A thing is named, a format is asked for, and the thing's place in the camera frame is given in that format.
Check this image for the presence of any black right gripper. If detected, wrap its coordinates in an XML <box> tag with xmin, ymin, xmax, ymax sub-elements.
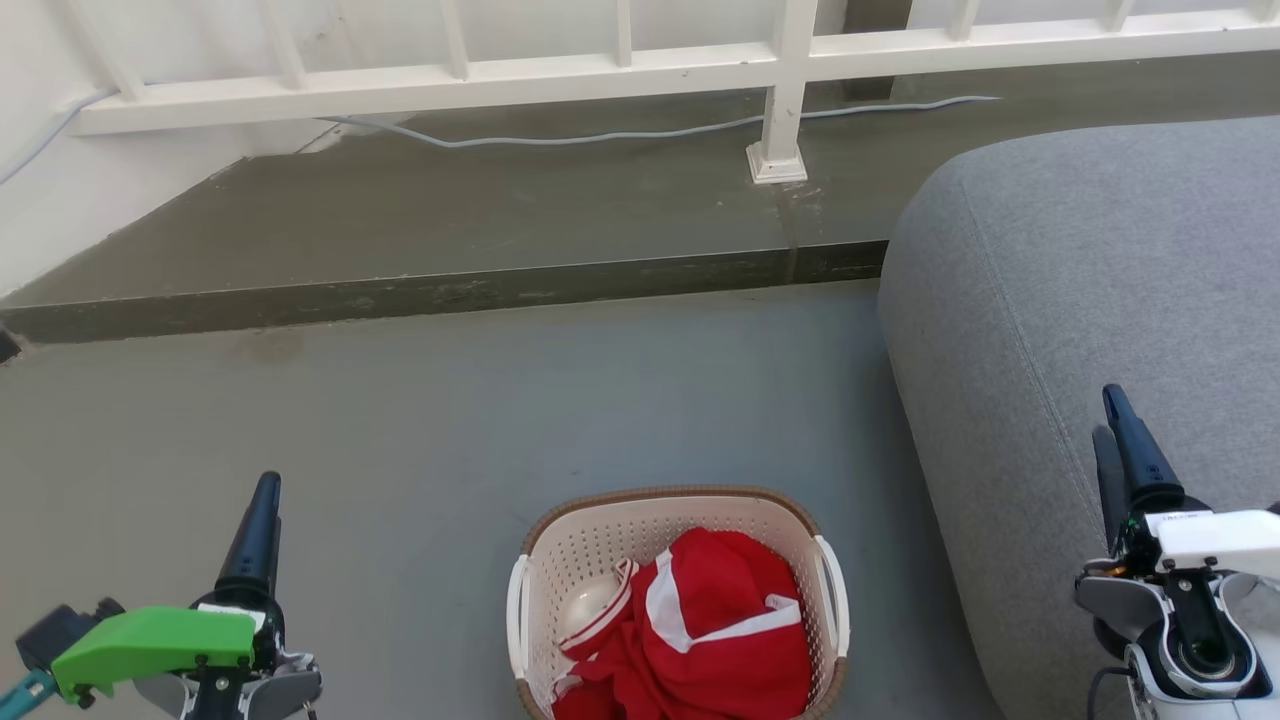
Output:
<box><xmin>1075</xmin><ymin>384</ymin><xmax>1217</xmax><ymax>661</ymax></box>

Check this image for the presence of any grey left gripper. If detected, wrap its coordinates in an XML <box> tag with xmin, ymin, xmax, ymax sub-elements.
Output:
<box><xmin>135</xmin><ymin>472</ymin><xmax>323</xmax><ymax>720</ymax></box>

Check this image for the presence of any red and white garment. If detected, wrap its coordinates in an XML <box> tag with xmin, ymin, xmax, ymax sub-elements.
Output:
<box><xmin>550</xmin><ymin>527</ymin><xmax>813</xmax><ymax>720</ymax></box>

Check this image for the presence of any grey fabric sofa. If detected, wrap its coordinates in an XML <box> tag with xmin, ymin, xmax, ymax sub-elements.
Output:
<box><xmin>878</xmin><ymin>115</ymin><xmax>1280</xmax><ymax>720</ymax></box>

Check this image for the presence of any cream perforated laundry basket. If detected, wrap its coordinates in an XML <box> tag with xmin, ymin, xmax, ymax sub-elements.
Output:
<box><xmin>507</xmin><ymin>486</ymin><xmax>851</xmax><ymax>720</ymax></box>

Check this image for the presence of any white metal railing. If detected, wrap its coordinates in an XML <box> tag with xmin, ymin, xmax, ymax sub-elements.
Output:
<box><xmin>62</xmin><ymin>0</ymin><xmax>1280</xmax><ymax>185</ymax></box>

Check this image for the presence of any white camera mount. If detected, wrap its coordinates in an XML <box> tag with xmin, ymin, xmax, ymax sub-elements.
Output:
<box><xmin>1145</xmin><ymin>509</ymin><xmax>1280</xmax><ymax>583</ymax></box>

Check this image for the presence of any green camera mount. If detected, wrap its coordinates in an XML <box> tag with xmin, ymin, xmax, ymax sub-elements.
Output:
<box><xmin>50</xmin><ymin>605</ymin><xmax>257</xmax><ymax>703</ymax></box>

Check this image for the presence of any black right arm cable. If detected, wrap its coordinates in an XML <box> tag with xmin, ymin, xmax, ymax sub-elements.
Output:
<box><xmin>1085</xmin><ymin>664</ymin><xmax>1139</xmax><ymax>720</ymax></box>

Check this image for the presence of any grey floor cable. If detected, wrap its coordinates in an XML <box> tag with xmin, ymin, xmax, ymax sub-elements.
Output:
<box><xmin>0</xmin><ymin>90</ymin><xmax>1002</xmax><ymax>187</ymax></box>

